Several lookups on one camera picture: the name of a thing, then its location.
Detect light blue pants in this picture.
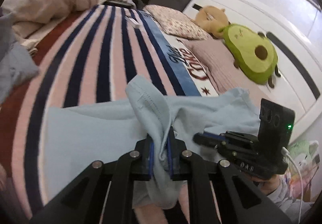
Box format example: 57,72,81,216
39,76,259,209

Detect grey right sleeve forearm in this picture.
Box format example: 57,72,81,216
267,176,314,223

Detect right hand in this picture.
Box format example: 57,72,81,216
247,175,281,195

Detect white bed headboard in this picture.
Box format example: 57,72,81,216
183,0,321,142

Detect avocado plush toy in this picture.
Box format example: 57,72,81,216
223,23,281,88

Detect pink ribbed pillow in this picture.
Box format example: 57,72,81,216
183,39,269,107

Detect striped Diet Coke blanket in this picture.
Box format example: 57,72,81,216
1,5,217,217

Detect tan bear plush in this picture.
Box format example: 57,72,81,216
194,6,230,39

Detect grey blue folded clothes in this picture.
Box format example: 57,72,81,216
1,14,39,103

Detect floral pillow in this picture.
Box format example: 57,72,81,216
143,5,211,40

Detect small white remote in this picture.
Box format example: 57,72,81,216
126,16,140,29

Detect pink beige duvet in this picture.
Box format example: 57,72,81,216
1,0,98,55

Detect white charging cable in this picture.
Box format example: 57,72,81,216
282,147,305,224

